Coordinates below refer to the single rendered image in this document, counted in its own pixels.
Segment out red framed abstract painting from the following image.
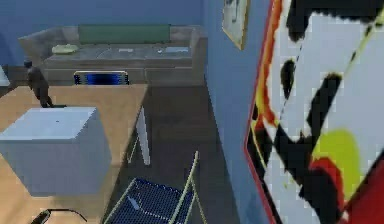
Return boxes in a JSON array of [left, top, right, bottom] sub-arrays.
[[243, 0, 384, 224]]

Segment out gold framed picture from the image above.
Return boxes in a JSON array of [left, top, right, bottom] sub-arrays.
[[221, 0, 251, 51]]

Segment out pale grey box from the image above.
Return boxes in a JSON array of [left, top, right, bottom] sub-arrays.
[[0, 106, 112, 197]]

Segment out dark brown statue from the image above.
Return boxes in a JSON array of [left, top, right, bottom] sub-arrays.
[[23, 59, 55, 109]]

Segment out pale green pillow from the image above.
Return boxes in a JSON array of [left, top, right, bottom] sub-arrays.
[[51, 43, 80, 55]]

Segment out blue mesh chair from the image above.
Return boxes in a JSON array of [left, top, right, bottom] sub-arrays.
[[103, 150, 208, 224], [73, 70, 130, 86]]

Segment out pale blue flat book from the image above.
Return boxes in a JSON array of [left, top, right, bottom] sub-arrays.
[[164, 46, 190, 54]]

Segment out wooden table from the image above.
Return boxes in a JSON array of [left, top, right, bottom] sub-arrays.
[[0, 83, 152, 224]]

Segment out green sofa cushion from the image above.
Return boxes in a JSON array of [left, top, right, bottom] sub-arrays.
[[77, 24, 172, 45]]

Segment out grey sofa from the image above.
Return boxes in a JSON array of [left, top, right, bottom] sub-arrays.
[[18, 25, 208, 86]]

